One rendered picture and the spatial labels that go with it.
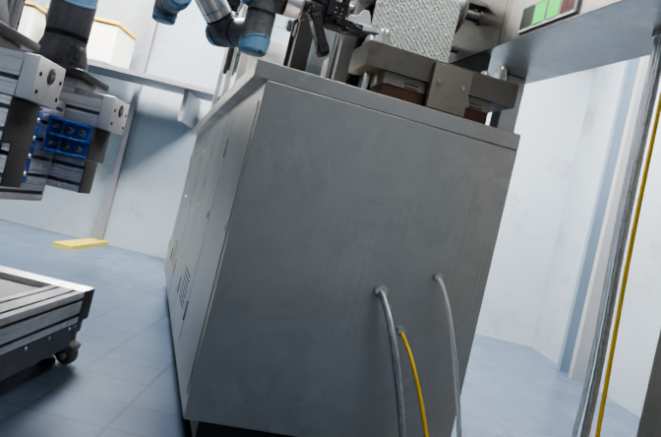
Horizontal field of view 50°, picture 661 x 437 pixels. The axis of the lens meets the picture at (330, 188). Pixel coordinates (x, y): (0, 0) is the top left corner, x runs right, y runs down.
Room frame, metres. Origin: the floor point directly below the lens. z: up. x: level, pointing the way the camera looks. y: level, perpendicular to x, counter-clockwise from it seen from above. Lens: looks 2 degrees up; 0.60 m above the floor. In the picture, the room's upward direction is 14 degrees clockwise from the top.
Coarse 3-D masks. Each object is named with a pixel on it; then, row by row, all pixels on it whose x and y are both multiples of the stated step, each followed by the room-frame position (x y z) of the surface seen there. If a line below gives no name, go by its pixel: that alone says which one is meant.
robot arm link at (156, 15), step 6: (156, 0) 2.15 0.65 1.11; (156, 6) 2.15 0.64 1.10; (156, 12) 2.15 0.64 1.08; (162, 12) 2.15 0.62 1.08; (156, 18) 2.15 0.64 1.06; (162, 18) 2.15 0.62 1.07; (168, 18) 2.16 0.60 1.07; (174, 18) 2.17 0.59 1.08; (168, 24) 2.19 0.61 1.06; (174, 24) 2.20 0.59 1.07
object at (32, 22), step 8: (24, 8) 4.79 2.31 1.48; (32, 8) 4.80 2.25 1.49; (40, 8) 4.86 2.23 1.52; (24, 16) 4.79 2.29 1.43; (32, 16) 4.81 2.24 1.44; (40, 16) 4.91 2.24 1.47; (24, 24) 4.79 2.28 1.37; (32, 24) 4.83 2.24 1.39; (40, 24) 4.94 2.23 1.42; (24, 32) 4.79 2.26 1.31; (32, 32) 4.86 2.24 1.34; (40, 32) 4.97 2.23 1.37
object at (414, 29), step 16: (384, 0) 1.88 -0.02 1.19; (384, 16) 1.88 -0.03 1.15; (400, 16) 1.89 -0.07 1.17; (416, 16) 1.90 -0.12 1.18; (432, 16) 1.91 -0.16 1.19; (400, 32) 1.89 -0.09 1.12; (416, 32) 1.90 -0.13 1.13; (432, 32) 1.91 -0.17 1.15; (448, 32) 1.92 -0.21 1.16; (416, 48) 1.90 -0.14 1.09; (432, 48) 1.92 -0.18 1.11; (448, 48) 1.93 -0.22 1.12
